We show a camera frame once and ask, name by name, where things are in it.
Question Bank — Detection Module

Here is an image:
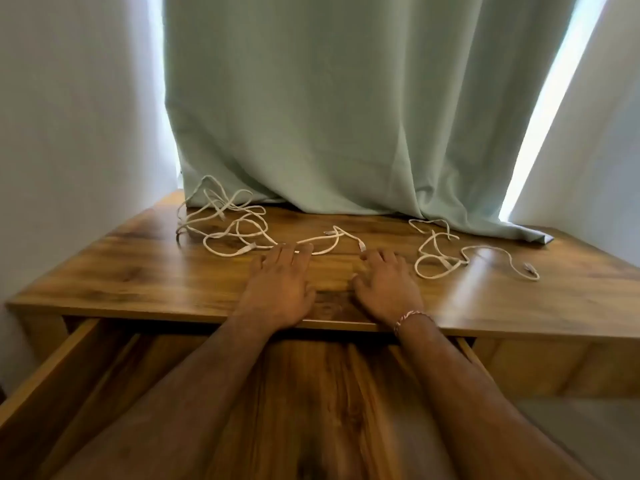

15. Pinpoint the person's right hand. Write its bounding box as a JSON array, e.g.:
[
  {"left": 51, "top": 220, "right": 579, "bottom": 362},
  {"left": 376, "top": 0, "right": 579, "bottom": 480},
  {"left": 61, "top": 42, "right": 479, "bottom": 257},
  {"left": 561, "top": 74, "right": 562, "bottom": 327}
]
[{"left": 351, "top": 249, "right": 427, "bottom": 329}]

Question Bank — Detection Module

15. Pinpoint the person's left hand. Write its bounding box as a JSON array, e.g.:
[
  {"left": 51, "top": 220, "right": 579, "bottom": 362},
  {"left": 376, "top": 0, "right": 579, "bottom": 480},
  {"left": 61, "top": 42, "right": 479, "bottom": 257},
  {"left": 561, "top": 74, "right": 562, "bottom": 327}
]
[{"left": 234, "top": 243, "right": 318, "bottom": 330}]

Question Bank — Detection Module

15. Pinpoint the person's left forearm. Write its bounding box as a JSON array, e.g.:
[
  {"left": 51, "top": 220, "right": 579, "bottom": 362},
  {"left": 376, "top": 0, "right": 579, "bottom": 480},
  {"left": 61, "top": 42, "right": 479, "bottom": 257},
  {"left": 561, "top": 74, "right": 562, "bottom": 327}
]
[{"left": 50, "top": 315, "right": 302, "bottom": 480}]

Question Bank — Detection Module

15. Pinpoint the person's right forearm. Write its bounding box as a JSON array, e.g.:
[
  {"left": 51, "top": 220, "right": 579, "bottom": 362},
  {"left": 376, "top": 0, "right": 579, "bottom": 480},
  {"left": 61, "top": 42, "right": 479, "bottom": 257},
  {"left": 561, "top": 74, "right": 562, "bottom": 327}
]
[{"left": 395, "top": 315, "right": 598, "bottom": 480}]

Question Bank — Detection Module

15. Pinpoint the wooden desk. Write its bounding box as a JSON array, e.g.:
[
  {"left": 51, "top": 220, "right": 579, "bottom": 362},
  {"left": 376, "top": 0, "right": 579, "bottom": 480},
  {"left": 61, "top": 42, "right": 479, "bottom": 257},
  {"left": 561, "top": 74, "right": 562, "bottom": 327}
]
[{"left": 5, "top": 189, "right": 640, "bottom": 401}]

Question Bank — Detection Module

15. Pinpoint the wooden desk drawer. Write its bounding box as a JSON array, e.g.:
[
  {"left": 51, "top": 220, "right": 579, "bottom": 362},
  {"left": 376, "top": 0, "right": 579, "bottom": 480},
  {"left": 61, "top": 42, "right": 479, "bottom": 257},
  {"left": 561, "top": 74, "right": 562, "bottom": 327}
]
[{"left": 0, "top": 317, "right": 506, "bottom": 480}]

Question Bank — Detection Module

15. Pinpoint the pale green curtain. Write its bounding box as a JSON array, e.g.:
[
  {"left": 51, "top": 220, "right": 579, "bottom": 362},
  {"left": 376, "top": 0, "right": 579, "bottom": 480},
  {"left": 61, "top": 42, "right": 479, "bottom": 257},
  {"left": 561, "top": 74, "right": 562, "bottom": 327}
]
[{"left": 163, "top": 0, "right": 581, "bottom": 244}]

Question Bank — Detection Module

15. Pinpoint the red and white thread bracelet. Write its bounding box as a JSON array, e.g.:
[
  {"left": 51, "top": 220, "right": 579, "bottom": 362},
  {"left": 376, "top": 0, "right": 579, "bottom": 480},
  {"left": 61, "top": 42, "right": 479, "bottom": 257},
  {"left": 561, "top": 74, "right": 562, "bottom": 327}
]
[{"left": 393, "top": 310, "right": 436, "bottom": 338}]

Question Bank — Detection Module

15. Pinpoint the long tangled white cable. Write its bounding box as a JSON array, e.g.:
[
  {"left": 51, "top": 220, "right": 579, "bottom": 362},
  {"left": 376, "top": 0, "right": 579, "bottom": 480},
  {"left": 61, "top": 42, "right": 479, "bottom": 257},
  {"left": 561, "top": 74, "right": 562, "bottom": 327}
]
[{"left": 175, "top": 175, "right": 280, "bottom": 258}]

